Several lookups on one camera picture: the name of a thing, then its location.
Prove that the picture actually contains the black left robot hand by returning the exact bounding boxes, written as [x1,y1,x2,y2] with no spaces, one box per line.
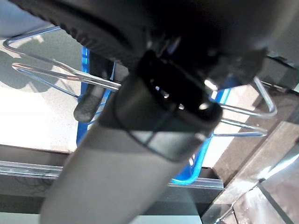
[9,0,299,224]

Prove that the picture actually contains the blue plastic shopping basket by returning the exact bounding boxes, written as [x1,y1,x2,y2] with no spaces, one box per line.
[3,25,278,185]

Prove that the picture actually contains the dark brown plinth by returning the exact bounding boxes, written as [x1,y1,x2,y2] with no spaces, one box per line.
[200,121,299,210]

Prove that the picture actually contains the dark metal pole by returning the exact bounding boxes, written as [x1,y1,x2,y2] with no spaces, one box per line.
[256,178,295,224]

